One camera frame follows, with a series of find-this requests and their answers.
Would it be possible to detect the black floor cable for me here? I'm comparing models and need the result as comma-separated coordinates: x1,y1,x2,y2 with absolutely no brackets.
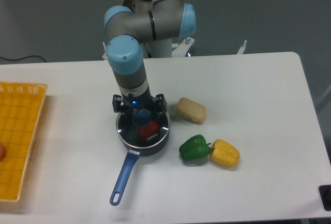
0,54,48,63

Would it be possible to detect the beige bread loaf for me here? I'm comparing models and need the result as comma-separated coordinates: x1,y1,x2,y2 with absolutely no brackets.
175,97,207,124

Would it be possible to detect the yellow bell pepper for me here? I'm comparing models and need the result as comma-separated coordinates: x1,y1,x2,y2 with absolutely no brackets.
209,139,240,167

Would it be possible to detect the dark blue saucepan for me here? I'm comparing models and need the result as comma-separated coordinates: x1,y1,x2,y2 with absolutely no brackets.
110,112,171,206

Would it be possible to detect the orange object in basket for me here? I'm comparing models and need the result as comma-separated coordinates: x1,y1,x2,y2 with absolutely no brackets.
0,142,6,160

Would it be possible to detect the yellow woven basket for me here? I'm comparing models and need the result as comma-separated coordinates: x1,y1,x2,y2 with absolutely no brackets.
1,81,48,202

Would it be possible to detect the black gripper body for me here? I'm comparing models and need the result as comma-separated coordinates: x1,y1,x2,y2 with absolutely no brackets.
121,89,154,111

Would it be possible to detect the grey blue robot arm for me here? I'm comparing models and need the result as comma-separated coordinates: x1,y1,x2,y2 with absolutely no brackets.
104,0,197,113

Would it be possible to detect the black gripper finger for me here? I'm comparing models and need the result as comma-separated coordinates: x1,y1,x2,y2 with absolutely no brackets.
112,94,129,113
151,94,167,117

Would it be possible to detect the red bell pepper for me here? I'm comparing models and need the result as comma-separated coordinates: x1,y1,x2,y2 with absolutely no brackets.
137,121,160,146

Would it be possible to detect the black table corner device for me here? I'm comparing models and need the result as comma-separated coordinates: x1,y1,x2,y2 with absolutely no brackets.
319,185,331,211

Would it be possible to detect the green bell pepper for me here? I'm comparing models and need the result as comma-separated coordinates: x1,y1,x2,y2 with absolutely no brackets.
179,135,211,161

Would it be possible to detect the glass pot lid blue knob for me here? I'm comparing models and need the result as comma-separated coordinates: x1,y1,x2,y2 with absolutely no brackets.
116,109,170,149

